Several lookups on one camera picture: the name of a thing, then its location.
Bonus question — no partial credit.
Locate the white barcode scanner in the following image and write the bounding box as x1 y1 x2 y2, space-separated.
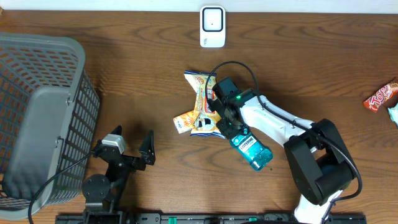
200 6 226 48

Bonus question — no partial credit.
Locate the grey plastic shopping basket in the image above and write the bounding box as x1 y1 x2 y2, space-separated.
1 32 100 220

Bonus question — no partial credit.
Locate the yellow snack bag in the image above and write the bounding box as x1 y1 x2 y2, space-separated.
184 70 225 139

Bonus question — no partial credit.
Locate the red chocolate bar wrapper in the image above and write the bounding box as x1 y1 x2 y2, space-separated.
363 79 397 113

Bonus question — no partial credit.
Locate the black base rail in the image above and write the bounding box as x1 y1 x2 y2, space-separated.
55 212 368 224

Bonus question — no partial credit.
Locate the blue mouthwash bottle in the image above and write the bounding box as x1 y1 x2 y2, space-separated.
229 129 273 171

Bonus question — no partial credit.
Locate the light green snack packet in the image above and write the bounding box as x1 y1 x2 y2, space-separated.
387 104 398 126

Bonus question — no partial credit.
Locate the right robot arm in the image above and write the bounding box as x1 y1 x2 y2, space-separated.
205 78 359 223

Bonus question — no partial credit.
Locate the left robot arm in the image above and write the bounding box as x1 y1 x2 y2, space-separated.
82 125 155 224

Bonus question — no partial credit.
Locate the small orange snack packet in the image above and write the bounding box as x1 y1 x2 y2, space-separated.
173 110 200 134

